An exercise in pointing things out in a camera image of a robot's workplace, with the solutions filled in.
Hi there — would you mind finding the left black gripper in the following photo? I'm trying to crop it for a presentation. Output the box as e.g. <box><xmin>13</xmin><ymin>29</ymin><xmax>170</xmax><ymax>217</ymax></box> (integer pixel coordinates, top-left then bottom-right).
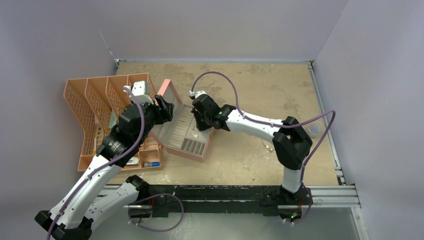
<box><xmin>135</xmin><ymin>94</ymin><xmax>173</xmax><ymax>145</ymax></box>

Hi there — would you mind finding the silver bangle bracelet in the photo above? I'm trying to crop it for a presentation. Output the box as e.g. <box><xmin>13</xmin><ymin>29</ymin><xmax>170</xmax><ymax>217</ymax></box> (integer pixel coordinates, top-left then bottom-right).
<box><xmin>260</xmin><ymin>139</ymin><xmax>275</xmax><ymax>153</ymax></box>

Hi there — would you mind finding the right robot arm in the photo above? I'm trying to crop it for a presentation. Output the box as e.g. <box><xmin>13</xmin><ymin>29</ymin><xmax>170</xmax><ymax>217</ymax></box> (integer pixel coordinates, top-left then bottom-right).
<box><xmin>189</xmin><ymin>91</ymin><xmax>313</xmax><ymax>204</ymax></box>

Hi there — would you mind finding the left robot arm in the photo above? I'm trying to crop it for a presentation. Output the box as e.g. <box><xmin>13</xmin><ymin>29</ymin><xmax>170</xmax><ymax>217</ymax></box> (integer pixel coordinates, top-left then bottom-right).
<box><xmin>35</xmin><ymin>95</ymin><xmax>175</xmax><ymax>240</ymax></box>

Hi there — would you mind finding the pink jewelry box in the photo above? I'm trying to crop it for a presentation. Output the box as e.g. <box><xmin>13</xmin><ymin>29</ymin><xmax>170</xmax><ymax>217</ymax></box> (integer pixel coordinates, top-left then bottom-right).
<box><xmin>149</xmin><ymin>79</ymin><xmax>213</xmax><ymax>162</ymax></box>

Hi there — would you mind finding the blue capped marker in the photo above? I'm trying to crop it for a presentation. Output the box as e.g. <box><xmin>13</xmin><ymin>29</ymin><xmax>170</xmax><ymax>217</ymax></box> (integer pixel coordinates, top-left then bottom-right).
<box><xmin>143</xmin><ymin>161</ymin><xmax>160</xmax><ymax>168</ymax></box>

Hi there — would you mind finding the orange plastic organizer rack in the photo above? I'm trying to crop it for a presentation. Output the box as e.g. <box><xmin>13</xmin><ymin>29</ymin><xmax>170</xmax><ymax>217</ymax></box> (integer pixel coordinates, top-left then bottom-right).
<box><xmin>63</xmin><ymin>73</ymin><xmax>157</xmax><ymax>172</ymax></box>

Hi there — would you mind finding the small clear plastic cup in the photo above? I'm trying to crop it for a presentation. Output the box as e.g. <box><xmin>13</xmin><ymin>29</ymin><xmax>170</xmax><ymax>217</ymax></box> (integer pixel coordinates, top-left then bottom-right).
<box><xmin>305</xmin><ymin>122</ymin><xmax>323</xmax><ymax>139</ymax></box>

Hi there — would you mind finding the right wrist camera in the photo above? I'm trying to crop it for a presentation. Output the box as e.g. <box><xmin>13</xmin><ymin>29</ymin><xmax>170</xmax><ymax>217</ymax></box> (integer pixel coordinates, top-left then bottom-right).
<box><xmin>189</xmin><ymin>90</ymin><xmax>207</xmax><ymax>100</ymax></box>

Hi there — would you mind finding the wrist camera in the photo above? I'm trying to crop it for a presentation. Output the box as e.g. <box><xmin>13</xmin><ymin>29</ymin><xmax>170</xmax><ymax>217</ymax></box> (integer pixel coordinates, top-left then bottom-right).
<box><xmin>130</xmin><ymin>81</ymin><xmax>154</xmax><ymax>105</ymax></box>
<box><xmin>189</xmin><ymin>90</ymin><xmax>207</xmax><ymax>100</ymax></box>

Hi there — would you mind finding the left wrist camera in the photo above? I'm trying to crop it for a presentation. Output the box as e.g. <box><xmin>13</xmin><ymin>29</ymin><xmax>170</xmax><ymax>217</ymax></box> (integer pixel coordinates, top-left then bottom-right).
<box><xmin>130</xmin><ymin>81</ymin><xmax>154</xmax><ymax>105</ymax></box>

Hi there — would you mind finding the purple cable loop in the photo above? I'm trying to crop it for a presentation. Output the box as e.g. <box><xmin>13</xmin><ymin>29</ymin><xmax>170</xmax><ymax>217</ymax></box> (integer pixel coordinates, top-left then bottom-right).
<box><xmin>128</xmin><ymin>193</ymin><xmax>185</xmax><ymax>233</ymax></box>

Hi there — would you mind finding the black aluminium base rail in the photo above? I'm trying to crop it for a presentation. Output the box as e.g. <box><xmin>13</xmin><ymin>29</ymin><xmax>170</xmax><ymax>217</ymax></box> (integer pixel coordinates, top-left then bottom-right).
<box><xmin>123</xmin><ymin>184</ymin><xmax>360</xmax><ymax>220</ymax></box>

